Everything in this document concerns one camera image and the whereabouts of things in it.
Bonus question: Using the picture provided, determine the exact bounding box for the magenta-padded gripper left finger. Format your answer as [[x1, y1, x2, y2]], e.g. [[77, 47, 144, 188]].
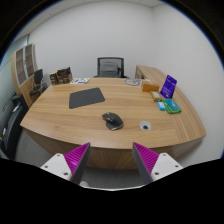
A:
[[40, 142, 92, 185]]

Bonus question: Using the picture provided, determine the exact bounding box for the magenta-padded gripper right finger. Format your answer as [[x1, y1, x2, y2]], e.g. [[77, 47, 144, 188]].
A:
[[132, 142, 184, 185]]

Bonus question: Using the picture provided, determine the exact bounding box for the dark grey computer mouse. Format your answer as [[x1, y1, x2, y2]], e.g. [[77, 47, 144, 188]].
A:
[[101, 112, 125, 131]]

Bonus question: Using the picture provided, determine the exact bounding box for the dark grey mouse pad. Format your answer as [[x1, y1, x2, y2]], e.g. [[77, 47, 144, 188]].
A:
[[68, 87, 106, 110]]

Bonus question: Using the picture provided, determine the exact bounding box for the round silver desk grommet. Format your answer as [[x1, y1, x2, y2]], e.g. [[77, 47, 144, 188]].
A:
[[139, 120, 152, 131]]

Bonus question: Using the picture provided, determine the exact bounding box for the green packet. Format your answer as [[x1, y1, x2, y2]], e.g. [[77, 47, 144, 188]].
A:
[[162, 98, 182, 115]]

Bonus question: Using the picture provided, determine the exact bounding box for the small tan box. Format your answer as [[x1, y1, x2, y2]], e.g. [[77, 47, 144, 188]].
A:
[[149, 90, 163, 102]]

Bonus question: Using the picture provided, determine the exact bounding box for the large black office chair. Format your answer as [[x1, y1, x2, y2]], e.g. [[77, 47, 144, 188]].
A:
[[0, 93, 29, 160]]

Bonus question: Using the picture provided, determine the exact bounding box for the orange-brown cardboard box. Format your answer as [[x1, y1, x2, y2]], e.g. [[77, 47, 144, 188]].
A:
[[141, 81, 160, 93]]

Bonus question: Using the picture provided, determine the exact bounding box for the purple standing card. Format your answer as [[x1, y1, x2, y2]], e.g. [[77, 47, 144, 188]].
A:
[[159, 74, 178, 100]]

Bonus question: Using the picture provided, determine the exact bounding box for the white green blue leaflet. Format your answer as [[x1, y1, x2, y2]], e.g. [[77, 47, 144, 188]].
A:
[[69, 77, 91, 85]]

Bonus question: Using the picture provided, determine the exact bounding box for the stack of dark boxes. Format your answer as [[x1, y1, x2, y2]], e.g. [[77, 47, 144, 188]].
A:
[[49, 66, 73, 86]]

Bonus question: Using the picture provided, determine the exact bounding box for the wooden side desk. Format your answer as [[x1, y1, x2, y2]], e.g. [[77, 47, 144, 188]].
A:
[[134, 64, 167, 83]]

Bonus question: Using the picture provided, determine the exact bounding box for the small black chair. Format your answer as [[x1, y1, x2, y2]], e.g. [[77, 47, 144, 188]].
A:
[[29, 68, 49, 97]]

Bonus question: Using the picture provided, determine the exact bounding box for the grey backpack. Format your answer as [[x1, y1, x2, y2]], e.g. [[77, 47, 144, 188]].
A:
[[99, 61, 120, 78]]

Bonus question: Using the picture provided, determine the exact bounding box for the grey mesh office chair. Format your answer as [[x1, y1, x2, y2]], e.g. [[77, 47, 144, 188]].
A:
[[93, 56, 129, 79]]

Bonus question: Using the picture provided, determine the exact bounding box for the wooden shelf unit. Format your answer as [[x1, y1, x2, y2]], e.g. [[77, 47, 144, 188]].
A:
[[10, 43, 39, 108]]

